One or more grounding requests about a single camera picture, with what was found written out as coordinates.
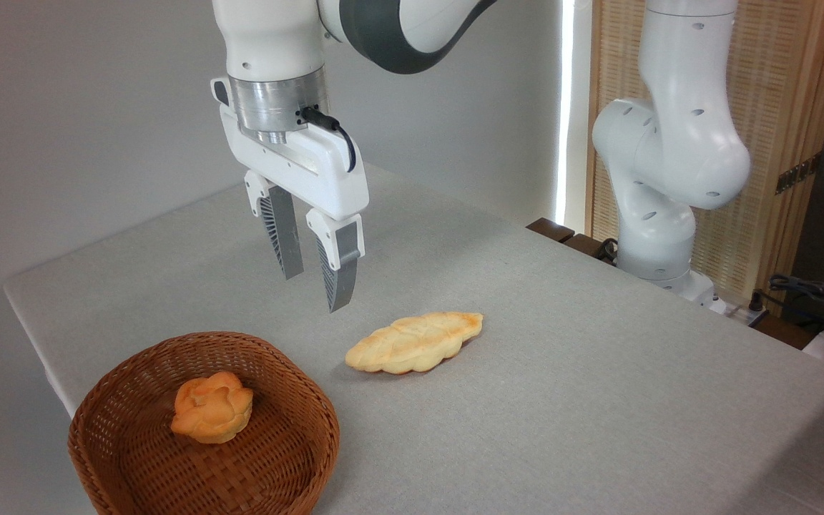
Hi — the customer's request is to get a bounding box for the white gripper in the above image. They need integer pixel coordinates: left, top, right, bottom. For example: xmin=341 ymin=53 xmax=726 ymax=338
xmin=219 ymin=104 xmax=371 ymax=314

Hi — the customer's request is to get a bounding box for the metal screen hinge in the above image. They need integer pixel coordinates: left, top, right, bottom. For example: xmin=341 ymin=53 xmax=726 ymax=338
xmin=774 ymin=151 xmax=823 ymax=196

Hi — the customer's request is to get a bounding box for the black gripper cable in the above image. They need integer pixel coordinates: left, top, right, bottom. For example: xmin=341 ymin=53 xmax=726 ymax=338
xmin=300 ymin=106 xmax=358 ymax=175

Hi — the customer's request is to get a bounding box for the brown woven wicker basket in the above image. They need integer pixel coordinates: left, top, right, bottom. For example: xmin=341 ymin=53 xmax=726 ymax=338
xmin=67 ymin=330 xmax=341 ymax=515

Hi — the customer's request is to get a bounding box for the dark wooden block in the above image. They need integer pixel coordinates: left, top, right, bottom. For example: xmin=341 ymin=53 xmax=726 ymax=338
xmin=526 ymin=217 xmax=577 ymax=244
xmin=562 ymin=232 xmax=617 ymax=267

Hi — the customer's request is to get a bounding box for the bamboo folding screen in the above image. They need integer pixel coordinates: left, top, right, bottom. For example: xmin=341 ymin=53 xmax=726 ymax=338
xmin=584 ymin=0 xmax=824 ymax=315

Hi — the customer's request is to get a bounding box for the bundle of black cables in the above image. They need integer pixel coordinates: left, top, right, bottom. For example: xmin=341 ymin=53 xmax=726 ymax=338
xmin=748 ymin=272 xmax=824 ymax=338

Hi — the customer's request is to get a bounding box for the round flower-shaped bread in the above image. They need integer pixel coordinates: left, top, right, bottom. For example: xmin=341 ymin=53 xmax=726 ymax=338
xmin=170 ymin=370 xmax=255 ymax=446

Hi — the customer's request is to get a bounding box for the long leaf-shaped bread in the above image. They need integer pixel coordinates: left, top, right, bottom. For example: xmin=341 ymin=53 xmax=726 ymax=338
xmin=344 ymin=310 xmax=485 ymax=376

